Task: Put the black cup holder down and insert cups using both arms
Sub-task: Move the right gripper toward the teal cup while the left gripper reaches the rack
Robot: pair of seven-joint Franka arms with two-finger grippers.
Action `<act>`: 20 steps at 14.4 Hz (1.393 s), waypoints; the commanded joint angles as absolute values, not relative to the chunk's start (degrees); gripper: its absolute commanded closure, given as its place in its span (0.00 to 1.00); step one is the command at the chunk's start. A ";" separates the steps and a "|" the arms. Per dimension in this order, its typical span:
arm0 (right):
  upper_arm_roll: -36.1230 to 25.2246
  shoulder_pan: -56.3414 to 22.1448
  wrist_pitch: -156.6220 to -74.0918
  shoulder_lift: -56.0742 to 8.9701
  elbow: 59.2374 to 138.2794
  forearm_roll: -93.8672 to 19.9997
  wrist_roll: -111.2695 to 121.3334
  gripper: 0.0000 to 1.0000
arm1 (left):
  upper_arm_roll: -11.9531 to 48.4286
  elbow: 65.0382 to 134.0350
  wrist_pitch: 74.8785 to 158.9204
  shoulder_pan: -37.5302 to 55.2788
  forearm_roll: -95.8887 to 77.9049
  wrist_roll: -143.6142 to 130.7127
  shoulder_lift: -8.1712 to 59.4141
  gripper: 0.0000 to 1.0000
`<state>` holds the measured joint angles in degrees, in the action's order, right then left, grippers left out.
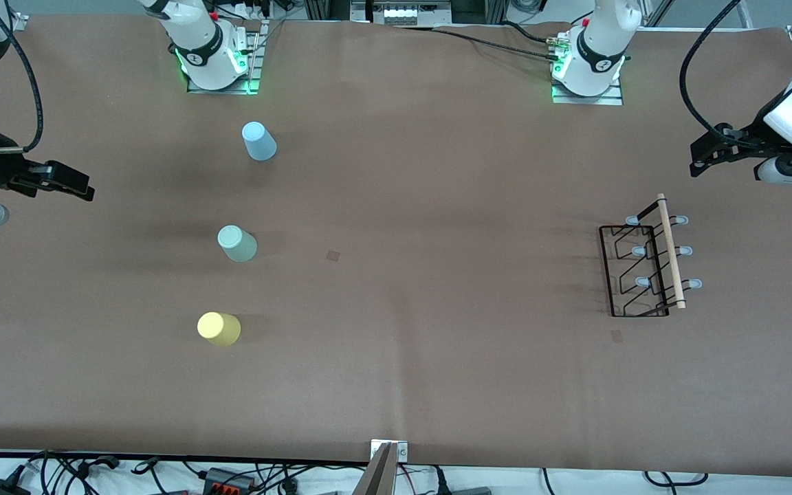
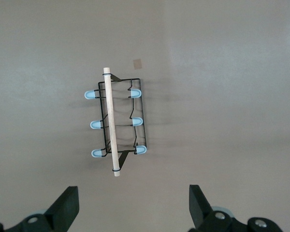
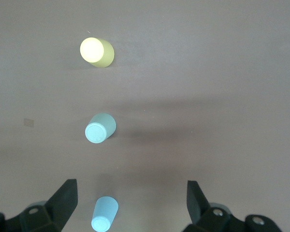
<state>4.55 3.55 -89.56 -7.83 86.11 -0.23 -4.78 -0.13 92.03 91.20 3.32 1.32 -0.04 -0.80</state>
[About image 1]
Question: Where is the black wire cup holder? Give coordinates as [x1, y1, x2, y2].
[599, 193, 703, 318]

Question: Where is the pale green plastic cup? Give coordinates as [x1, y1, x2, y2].
[217, 225, 258, 263]

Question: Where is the yellow plastic cup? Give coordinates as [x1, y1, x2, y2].
[197, 312, 241, 347]

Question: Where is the light blue plastic cup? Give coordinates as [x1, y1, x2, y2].
[242, 122, 278, 162]

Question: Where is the black orange connector box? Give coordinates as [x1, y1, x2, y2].
[203, 467, 254, 493]

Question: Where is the white power strip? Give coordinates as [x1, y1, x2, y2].
[367, 0, 453, 25]

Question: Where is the brown table cover sheet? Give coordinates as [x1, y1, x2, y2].
[0, 14, 792, 479]

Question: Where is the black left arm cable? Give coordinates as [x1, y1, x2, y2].
[680, 0, 744, 138]

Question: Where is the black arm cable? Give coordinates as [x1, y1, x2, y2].
[0, 0, 44, 153]
[680, 0, 744, 138]

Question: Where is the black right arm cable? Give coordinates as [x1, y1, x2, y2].
[0, 0, 44, 153]

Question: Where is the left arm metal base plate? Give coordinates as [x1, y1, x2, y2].
[551, 77, 624, 106]

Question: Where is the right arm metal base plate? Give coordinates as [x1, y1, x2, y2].
[186, 21, 264, 95]

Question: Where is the black tabletop cable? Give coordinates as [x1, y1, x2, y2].
[430, 26, 562, 63]

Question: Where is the black looped floor cable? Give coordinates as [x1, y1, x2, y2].
[643, 471, 707, 487]

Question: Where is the grey aluminium profile post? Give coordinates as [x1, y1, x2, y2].
[353, 443, 398, 495]

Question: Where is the small metal bracket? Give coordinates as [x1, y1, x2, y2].
[371, 440, 408, 463]

